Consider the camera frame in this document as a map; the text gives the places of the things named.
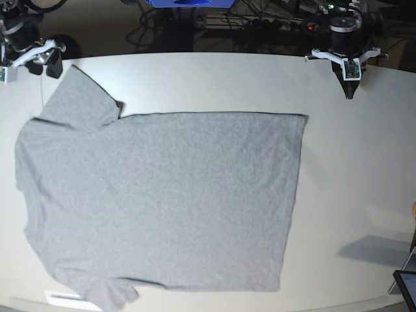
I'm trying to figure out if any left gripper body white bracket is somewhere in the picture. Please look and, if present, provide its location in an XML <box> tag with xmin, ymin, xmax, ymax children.
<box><xmin>305</xmin><ymin>47</ymin><xmax>389</xmax><ymax>80</ymax></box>

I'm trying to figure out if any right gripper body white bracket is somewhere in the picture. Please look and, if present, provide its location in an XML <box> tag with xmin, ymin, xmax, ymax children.
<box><xmin>1</xmin><ymin>40</ymin><xmax>66</xmax><ymax>83</ymax></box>

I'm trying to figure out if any grey T-shirt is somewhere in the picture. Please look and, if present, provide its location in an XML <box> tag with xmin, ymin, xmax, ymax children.
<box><xmin>15</xmin><ymin>67</ymin><xmax>306</xmax><ymax>311</ymax></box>

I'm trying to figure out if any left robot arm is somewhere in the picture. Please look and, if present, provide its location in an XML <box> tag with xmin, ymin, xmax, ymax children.
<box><xmin>301</xmin><ymin>1</ymin><xmax>389</xmax><ymax>99</ymax></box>

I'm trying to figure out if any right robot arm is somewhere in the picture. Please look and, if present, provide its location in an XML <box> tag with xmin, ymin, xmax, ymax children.
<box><xmin>1</xmin><ymin>1</ymin><xmax>66</xmax><ymax>84</ymax></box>

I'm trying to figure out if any power strip with red light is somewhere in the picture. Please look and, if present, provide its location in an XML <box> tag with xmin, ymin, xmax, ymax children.
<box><xmin>260</xmin><ymin>17</ymin><xmax>328</xmax><ymax>35</ymax></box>

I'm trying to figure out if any white label strip on table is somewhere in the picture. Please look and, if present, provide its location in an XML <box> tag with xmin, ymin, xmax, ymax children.
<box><xmin>45</xmin><ymin>291</ymin><xmax>100</xmax><ymax>311</ymax></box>

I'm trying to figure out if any tablet with black frame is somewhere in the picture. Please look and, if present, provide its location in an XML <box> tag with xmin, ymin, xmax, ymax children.
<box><xmin>393</xmin><ymin>270</ymin><xmax>416</xmax><ymax>312</ymax></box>

